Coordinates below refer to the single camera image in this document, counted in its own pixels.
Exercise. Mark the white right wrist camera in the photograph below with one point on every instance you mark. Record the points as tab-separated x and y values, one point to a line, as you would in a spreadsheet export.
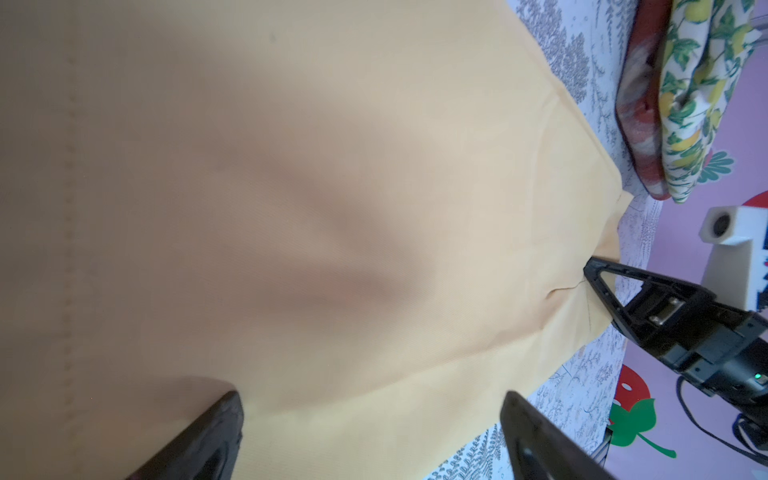
736	270

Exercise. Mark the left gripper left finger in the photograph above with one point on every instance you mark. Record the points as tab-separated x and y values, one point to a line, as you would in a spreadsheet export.
206	450

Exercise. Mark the yellow lemon print skirt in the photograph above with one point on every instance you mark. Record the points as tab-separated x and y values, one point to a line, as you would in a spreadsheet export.
706	47

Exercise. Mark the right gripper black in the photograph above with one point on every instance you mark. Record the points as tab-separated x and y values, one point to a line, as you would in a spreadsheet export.
716	348

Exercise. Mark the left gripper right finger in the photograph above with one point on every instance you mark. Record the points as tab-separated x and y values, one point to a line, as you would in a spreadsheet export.
538	449

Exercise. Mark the red plaid skirt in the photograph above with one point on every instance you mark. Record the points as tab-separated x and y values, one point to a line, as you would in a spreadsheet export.
637	107

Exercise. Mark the tan cloth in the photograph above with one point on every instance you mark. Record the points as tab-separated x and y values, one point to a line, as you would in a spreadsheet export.
370	218

